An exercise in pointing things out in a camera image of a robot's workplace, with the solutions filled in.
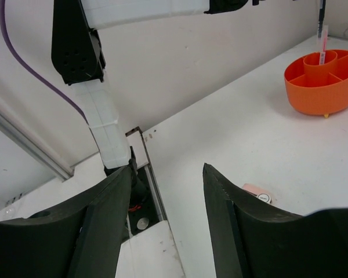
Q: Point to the orange round desk organizer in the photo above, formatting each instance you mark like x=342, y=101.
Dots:
x=319, y=90

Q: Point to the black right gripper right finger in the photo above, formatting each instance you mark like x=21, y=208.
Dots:
x=251, y=238

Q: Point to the pink white mini stapler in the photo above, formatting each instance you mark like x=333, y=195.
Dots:
x=259, y=193

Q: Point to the aluminium rail right side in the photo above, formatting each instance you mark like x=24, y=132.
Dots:
x=13, y=129

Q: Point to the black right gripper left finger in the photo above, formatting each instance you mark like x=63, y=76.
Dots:
x=80, y=237

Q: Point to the black pen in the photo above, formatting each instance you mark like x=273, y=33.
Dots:
x=321, y=15

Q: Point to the pink white pen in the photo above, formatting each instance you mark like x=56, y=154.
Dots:
x=322, y=43

